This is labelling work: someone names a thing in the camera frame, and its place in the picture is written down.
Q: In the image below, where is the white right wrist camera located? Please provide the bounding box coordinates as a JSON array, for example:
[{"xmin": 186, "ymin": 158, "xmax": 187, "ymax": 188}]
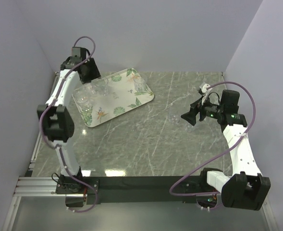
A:
[{"xmin": 198, "ymin": 82, "xmax": 211, "ymax": 104}]

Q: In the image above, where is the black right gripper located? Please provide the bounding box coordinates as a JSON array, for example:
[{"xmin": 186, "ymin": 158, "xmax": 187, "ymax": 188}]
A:
[{"xmin": 181, "ymin": 94, "xmax": 224, "ymax": 126}]

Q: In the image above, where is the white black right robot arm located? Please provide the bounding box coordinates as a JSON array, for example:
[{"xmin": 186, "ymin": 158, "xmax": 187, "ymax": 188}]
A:
[{"xmin": 181, "ymin": 90, "xmax": 271, "ymax": 211}]

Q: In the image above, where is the grey aluminium frame rail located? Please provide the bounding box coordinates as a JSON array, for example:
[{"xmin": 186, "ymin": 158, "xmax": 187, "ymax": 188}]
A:
[{"xmin": 1, "ymin": 177, "xmax": 60, "ymax": 231}]

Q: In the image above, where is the floral leaf print tray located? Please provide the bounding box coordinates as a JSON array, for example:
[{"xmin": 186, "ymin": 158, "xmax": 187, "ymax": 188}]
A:
[{"xmin": 73, "ymin": 68, "xmax": 154, "ymax": 128}]

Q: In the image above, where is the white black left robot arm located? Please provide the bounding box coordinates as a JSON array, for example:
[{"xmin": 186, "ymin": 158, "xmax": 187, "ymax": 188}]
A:
[{"xmin": 37, "ymin": 46, "xmax": 100, "ymax": 193}]

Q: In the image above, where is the clear glass cup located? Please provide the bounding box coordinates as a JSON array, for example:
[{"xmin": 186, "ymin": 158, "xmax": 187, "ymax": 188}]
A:
[
  {"xmin": 168, "ymin": 112, "xmax": 180, "ymax": 125},
  {"xmin": 95, "ymin": 77, "xmax": 109, "ymax": 96},
  {"xmin": 83, "ymin": 83, "xmax": 97, "ymax": 97},
  {"xmin": 134, "ymin": 76, "xmax": 147, "ymax": 92},
  {"xmin": 73, "ymin": 88, "xmax": 92, "ymax": 111},
  {"xmin": 184, "ymin": 122, "xmax": 195, "ymax": 132}
]

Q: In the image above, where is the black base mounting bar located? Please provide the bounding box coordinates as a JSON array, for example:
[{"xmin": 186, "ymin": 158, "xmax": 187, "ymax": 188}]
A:
[{"xmin": 55, "ymin": 176, "xmax": 201, "ymax": 205}]

